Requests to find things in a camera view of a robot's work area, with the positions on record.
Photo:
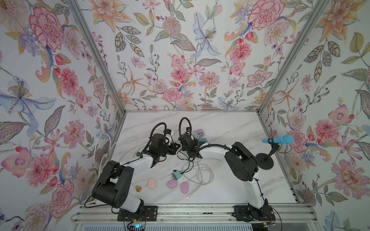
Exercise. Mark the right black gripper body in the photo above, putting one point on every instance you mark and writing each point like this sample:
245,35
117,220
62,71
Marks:
189,152

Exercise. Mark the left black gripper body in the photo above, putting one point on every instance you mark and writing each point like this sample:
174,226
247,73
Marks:
166,149

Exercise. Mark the teal charger with black cable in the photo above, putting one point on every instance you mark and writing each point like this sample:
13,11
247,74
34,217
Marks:
176,175

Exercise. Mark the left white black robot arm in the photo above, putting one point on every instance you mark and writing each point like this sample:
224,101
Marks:
113,185

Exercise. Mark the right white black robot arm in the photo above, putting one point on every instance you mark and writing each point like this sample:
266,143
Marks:
243,164

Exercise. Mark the purple power strip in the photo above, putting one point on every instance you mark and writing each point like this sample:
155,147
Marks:
199,133

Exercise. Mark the peach earbud case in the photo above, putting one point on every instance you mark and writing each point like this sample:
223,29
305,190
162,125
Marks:
151,183

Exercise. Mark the purple earbud case left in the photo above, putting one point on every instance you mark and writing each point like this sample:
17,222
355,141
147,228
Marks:
172,184

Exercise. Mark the purple earbud case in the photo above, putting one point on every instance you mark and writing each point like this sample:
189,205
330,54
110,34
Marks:
172,184
185,187

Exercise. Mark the purple earbud case right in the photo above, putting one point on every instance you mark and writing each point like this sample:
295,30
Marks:
185,187

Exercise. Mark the small brass knob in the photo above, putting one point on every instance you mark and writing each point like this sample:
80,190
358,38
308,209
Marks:
138,188

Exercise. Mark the blue microphone on stand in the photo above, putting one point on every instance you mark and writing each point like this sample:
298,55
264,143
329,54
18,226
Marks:
279,140

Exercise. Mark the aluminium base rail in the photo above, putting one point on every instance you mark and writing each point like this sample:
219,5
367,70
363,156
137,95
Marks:
203,213

